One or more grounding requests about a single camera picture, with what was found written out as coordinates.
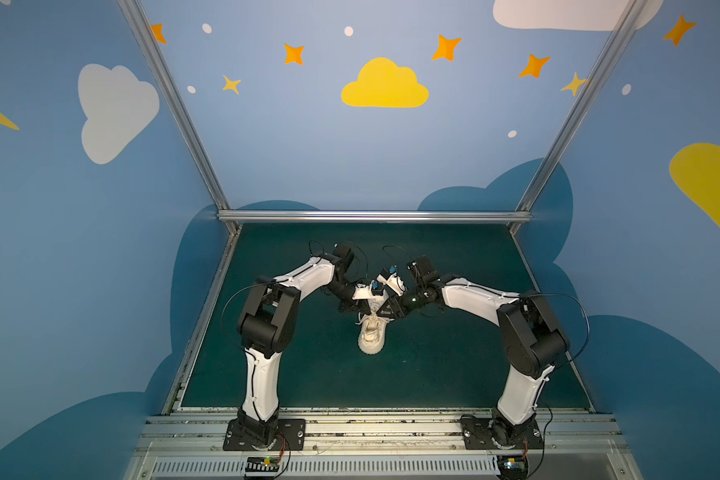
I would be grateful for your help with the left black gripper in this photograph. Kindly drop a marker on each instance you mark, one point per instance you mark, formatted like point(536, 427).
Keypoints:
point(360, 303)

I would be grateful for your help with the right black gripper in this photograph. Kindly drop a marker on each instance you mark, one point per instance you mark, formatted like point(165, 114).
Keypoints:
point(393, 306)

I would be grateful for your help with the white knit sneaker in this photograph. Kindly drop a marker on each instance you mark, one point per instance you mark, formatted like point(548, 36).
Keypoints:
point(373, 347)

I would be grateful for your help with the white shoelace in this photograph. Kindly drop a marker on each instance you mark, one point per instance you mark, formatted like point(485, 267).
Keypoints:
point(372, 326)

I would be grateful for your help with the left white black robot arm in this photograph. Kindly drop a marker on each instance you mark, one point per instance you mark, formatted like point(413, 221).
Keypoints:
point(267, 325)

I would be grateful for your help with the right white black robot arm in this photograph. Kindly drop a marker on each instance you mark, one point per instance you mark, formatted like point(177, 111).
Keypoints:
point(532, 340)

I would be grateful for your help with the left small circuit board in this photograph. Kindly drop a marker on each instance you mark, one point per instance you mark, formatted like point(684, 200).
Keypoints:
point(266, 467)

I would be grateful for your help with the small circuit board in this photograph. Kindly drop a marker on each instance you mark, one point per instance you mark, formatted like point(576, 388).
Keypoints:
point(266, 467)
point(512, 468)

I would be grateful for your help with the right small circuit board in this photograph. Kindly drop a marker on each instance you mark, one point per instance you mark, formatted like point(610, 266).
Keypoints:
point(512, 468)

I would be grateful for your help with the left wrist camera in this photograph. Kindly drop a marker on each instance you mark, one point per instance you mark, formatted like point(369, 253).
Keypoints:
point(367, 291)

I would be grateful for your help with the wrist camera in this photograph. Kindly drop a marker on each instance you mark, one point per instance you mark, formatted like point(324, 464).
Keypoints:
point(367, 291)
point(418, 273)

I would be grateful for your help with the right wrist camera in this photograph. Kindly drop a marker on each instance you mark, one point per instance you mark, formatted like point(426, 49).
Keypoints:
point(418, 273)

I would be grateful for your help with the rear aluminium frame bar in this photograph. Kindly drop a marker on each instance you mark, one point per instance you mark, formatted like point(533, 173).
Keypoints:
point(414, 217)

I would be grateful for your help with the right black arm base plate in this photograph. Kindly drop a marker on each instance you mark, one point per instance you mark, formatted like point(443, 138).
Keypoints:
point(483, 433)

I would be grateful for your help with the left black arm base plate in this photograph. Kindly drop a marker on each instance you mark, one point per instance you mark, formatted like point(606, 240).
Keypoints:
point(248, 434)

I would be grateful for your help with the right aluminium frame post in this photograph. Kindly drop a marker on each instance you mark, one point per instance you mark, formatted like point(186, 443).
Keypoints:
point(613, 49)

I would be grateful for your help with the aluminium frame post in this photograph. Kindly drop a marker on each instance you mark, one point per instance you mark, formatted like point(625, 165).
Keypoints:
point(137, 20)
point(613, 49)

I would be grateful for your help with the front aluminium rail base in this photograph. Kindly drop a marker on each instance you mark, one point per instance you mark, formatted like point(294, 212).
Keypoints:
point(382, 444)

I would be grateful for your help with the left aluminium frame post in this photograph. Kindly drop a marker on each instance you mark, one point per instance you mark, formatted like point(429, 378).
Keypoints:
point(137, 20)

